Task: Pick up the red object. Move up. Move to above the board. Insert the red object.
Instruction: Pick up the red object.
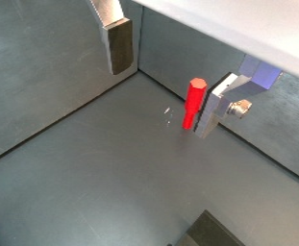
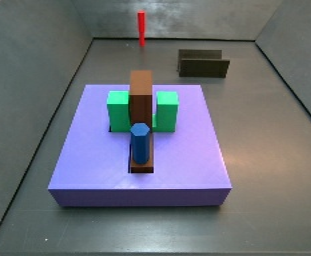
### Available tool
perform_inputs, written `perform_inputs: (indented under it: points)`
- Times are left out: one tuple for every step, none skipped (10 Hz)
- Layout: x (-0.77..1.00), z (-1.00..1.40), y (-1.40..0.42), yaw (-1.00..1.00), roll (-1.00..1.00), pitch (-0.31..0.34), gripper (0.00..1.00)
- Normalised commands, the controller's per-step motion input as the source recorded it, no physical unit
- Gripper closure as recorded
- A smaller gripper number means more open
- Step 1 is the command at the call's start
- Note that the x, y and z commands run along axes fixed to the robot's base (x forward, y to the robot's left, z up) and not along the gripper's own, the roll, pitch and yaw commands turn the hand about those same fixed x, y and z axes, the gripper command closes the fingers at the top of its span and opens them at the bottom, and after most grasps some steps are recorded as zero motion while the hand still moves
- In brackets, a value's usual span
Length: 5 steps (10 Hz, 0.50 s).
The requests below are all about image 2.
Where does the purple board base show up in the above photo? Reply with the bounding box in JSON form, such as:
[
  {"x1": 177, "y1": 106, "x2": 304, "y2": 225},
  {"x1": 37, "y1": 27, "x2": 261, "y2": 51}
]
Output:
[{"x1": 48, "y1": 85, "x2": 232, "y2": 207}]

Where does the black angle bracket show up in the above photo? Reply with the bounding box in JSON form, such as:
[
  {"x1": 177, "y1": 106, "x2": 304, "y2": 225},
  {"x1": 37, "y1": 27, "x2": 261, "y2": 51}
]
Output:
[{"x1": 177, "y1": 49, "x2": 229, "y2": 78}]

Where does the blue hexagonal peg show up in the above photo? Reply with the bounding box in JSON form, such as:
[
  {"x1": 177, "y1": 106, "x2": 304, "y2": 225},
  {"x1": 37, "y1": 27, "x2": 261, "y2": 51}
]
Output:
[{"x1": 130, "y1": 123, "x2": 149, "y2": 164}]

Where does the green U-shaped block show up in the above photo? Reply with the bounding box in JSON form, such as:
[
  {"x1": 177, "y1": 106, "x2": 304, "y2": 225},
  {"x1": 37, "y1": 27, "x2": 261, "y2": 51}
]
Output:
[{"x1": 106, "y1": 91, "x2": 178, "y2": 132}]

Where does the red peg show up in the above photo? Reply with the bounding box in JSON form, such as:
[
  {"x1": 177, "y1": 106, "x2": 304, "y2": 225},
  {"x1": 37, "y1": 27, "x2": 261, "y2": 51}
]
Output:
[{"x1": 137, "y1": 10, "x2": 145, "y2": 47}]

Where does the brown block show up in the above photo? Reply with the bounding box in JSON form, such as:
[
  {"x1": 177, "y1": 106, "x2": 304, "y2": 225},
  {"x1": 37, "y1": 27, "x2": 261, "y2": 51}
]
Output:
[{"x1": 129, "y1": 70, "x2": 153, "y2": 173}]

